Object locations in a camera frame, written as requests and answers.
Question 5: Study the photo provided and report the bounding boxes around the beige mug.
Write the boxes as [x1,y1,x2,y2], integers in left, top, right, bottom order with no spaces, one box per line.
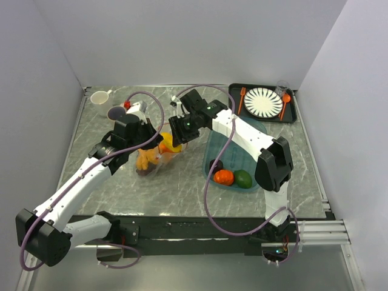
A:
[107,105,127,122]

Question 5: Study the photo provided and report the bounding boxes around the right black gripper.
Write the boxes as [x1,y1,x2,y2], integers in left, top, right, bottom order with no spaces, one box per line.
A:
[169,113,200,148]

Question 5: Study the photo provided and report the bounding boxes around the purple cable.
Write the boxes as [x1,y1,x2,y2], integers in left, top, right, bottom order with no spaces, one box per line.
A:
[19,90,166,270]
[172,84,301,265]

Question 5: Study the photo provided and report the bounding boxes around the white mug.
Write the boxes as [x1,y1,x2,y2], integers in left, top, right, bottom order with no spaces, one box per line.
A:
[90,90,113,117]

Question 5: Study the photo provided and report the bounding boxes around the teal transparent food tray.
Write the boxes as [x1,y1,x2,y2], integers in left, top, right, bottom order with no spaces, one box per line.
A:
[202,131,260,193]

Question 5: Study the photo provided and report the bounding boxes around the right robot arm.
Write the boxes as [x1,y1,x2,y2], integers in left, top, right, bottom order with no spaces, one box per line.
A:
[169,85,296,241]

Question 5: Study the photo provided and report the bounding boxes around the orange plastic spoon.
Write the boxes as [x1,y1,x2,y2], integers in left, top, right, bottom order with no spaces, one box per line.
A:
[279,93,291,121]

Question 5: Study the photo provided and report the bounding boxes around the red grape bunch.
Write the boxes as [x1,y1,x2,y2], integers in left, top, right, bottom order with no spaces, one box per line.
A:
[136,168,155,176]

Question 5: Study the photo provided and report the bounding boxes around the clear drinking glass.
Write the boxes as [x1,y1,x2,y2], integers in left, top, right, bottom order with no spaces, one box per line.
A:
[275,80,289,98]

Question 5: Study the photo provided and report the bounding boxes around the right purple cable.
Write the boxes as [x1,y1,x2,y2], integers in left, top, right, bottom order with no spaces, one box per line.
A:
[172,84,301,265]

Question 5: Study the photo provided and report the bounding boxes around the clear zip top bag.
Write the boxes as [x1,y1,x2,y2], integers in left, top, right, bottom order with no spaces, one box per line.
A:
[148,122,188,176]

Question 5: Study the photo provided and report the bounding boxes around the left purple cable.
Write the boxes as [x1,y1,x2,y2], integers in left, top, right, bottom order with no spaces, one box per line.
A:
[19,90,166,270]

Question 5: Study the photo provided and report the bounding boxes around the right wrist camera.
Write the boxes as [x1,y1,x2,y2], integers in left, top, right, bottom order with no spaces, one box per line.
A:
[170,96,181,107]

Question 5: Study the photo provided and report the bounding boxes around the orange tangerine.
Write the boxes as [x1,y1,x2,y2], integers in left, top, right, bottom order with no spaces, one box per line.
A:
[158,142,170,155]

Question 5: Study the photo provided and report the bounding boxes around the small orange pumpkin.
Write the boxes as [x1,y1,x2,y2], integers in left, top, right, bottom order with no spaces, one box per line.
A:
[213,169,235,186]

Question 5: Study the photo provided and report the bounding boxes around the green avocado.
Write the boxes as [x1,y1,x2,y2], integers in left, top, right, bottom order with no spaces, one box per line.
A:
[233,169,253,189]

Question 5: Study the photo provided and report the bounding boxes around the orange plastic fork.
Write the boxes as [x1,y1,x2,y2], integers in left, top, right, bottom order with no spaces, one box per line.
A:
[237,87,246,115]

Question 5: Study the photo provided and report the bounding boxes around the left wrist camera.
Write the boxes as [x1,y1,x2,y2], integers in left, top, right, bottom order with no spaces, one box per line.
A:
[126,101,147,119]

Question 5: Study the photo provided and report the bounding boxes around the orange dried fruit pieces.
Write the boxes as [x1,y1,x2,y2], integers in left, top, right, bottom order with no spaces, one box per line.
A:
[136,148,159,170]

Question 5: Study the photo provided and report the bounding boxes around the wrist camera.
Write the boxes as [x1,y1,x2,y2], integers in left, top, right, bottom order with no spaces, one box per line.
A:
[170,96,181,107]
[126,101,147,119]

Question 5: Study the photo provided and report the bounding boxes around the white striped plate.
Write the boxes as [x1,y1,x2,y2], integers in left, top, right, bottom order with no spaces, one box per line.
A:
[244,87,283,119]

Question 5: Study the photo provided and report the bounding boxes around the black base frame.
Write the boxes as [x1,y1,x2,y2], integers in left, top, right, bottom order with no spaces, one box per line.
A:
[83,212,304,261]

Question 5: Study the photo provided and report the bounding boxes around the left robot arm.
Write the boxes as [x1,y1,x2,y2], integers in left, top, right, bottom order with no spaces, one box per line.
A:
[15,113,163,271]

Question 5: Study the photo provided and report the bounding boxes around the yellow corn cob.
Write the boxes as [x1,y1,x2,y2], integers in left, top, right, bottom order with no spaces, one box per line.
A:
[160,132,182,153]

